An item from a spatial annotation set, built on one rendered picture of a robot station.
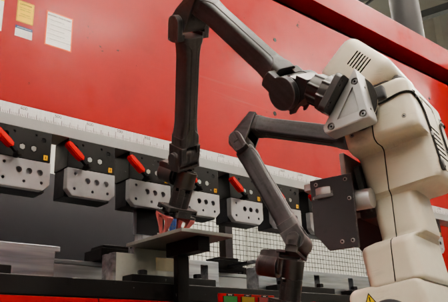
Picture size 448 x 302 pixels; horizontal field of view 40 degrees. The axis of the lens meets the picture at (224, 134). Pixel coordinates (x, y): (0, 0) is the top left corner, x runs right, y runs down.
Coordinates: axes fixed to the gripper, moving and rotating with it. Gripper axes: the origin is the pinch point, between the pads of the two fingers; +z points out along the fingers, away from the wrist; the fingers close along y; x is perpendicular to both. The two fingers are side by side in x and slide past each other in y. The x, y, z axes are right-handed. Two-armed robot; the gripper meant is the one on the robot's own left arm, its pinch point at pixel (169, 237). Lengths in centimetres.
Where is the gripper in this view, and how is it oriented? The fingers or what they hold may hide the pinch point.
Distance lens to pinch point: 178.5
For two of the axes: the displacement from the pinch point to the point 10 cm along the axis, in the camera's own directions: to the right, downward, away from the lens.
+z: -2.6, 9.6, 0.2
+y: -7.6, -2.0, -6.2
